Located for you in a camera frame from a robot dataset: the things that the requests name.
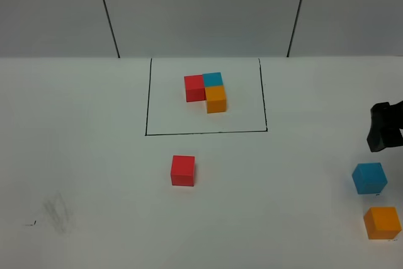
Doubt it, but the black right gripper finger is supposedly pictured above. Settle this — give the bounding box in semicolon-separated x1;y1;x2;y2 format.
366;102;402;152

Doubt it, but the template orange cube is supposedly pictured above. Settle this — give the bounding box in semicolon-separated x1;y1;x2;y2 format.
205;85;227;113

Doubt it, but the template red cube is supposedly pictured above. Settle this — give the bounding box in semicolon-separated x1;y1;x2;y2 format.
184;74;206;102

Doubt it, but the template blue cube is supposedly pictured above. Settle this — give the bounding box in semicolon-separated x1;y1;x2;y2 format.
202;72;223;88

